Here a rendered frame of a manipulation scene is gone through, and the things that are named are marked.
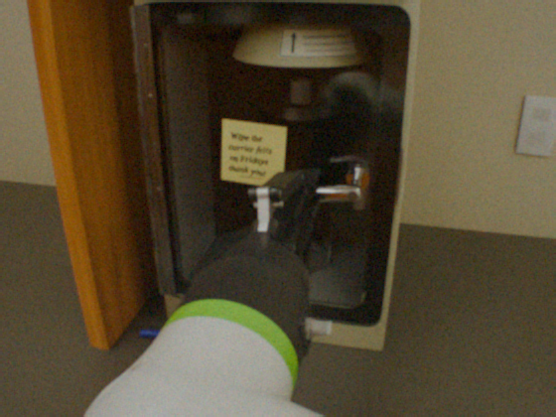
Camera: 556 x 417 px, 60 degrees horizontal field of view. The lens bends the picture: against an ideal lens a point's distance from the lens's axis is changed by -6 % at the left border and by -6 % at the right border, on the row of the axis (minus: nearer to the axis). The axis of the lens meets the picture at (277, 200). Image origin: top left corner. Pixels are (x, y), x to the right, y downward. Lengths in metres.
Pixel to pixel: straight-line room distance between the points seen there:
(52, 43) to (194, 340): 0.39
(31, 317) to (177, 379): 0.62
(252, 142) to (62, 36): 0.24
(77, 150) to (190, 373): 0.41
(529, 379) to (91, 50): 0.69
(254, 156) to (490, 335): 0.44
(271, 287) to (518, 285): 0.65
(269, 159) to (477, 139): 0.55
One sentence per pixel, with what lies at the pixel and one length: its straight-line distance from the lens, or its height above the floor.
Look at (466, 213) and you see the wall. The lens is 1.10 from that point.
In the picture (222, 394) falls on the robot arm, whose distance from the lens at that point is 0.25.
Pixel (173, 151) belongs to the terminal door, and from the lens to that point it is 0.63.
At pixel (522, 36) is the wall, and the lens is 1.01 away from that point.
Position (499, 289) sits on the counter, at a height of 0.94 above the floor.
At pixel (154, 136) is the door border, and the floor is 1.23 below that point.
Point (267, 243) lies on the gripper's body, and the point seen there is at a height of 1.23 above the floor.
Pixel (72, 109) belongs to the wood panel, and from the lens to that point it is 0.61.
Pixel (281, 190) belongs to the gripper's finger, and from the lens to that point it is 0.42.
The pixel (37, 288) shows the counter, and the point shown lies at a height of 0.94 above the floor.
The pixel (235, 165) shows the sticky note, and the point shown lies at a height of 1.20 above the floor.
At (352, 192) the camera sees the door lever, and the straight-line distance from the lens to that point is 0.53.
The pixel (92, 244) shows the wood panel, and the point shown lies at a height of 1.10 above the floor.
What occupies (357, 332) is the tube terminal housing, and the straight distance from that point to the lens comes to 0.71.
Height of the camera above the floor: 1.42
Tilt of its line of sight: 25 degrees down
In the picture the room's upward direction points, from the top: straight up
